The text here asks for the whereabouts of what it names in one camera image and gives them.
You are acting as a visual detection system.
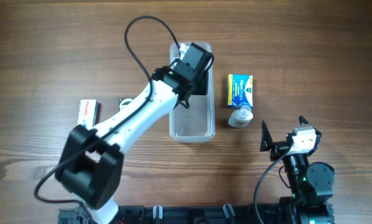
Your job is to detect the small white bottle clear cap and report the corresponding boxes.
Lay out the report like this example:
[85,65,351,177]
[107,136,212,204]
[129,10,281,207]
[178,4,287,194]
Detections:
[228,105,254,128]

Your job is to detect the clear plastic container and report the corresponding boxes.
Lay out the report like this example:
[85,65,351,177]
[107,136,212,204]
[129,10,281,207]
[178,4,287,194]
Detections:
[169,41,216,143]

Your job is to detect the blue VapoDrops lozenge box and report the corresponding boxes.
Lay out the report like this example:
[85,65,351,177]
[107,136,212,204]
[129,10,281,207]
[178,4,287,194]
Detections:
[226,73,253,109]

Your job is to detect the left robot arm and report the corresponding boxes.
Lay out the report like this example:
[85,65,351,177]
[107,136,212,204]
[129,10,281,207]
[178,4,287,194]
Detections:
[55,42,214,223]

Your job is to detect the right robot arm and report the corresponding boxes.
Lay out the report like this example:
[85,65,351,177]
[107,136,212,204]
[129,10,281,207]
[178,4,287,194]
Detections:
[253,116,335,224]

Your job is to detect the white Panadol box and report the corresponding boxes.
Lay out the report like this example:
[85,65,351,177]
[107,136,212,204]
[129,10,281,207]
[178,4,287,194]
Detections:
[77,100,98,129]

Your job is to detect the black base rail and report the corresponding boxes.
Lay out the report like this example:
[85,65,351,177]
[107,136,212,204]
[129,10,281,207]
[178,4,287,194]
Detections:
[57,203,333,224]

